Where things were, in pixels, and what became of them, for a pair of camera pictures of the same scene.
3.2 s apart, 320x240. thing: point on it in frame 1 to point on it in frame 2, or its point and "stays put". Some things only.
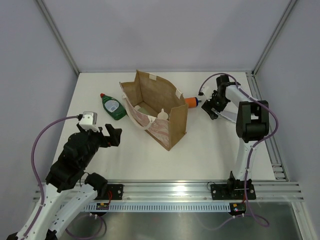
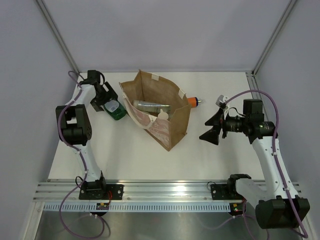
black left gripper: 114,134 to 109,95
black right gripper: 208,105 to 212,135
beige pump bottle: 162,114 stays put
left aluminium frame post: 58,36 stays put
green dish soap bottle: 113,107 stays put
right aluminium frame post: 274,36 stays put
